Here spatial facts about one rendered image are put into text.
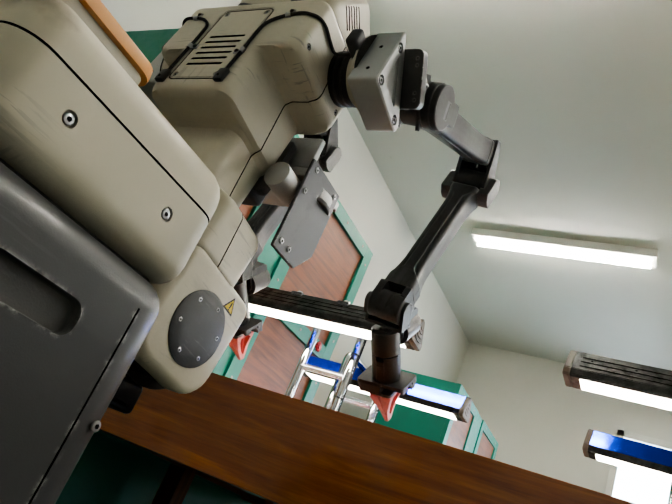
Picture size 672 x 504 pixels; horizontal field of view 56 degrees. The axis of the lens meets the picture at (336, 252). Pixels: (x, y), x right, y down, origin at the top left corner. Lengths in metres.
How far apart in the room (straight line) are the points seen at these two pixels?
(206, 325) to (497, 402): 6.08
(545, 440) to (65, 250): 6.31
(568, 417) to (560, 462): 0.44
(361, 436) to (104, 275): 0.73
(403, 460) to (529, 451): 5.54
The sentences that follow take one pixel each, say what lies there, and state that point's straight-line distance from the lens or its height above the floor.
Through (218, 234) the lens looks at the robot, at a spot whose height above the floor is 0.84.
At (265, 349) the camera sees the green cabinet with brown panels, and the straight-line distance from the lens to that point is 2.43.
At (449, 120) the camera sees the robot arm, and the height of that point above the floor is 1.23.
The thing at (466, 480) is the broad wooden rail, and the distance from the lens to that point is 1.10.
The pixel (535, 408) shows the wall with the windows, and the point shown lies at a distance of 6.78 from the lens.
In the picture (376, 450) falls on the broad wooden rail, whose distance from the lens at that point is 1.16.
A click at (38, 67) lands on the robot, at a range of 0.49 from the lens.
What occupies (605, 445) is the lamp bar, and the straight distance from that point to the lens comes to 1.99.
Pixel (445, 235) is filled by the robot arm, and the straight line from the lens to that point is 1.31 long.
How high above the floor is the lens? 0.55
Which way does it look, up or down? 23 degrees up
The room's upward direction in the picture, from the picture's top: 24 degrees clockwise
